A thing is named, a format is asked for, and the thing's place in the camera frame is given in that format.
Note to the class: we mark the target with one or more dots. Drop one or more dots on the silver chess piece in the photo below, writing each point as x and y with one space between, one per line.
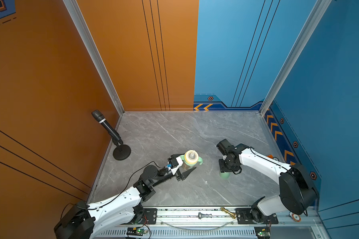
202 215

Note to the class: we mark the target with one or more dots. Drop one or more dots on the green dome bottle cap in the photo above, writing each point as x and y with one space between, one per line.
224 175

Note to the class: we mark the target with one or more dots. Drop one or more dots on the gold chess piece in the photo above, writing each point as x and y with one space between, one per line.
233 215

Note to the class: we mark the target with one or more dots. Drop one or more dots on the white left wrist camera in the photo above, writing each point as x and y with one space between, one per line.
173 165

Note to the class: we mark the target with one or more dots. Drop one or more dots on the right green circuit board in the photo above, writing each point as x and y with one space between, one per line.
262 233

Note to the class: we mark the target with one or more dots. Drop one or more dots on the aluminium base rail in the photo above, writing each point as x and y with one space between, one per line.
281 225

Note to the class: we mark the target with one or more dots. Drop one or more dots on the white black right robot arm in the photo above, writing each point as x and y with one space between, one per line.
297 190

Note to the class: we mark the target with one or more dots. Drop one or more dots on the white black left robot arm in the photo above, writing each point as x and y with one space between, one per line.
86 221

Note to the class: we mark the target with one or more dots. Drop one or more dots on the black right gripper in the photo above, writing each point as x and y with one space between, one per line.
235 168

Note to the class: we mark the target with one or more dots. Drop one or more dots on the yellow bottle nipple collar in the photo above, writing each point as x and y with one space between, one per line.
191 157

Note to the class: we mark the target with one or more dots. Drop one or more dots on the green circuit board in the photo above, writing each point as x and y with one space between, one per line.
262 233
135 232

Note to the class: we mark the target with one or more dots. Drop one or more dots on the clear printed baby bottle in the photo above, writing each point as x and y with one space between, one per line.
185 167

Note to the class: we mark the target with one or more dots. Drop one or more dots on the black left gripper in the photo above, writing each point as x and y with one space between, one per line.
182 176

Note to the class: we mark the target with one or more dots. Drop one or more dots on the black microphone on stand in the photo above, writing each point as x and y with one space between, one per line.
122 151

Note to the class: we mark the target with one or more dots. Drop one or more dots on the left green circuit board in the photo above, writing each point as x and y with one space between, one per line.
135 232

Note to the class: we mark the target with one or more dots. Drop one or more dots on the clear tube on rail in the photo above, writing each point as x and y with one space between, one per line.
197 228

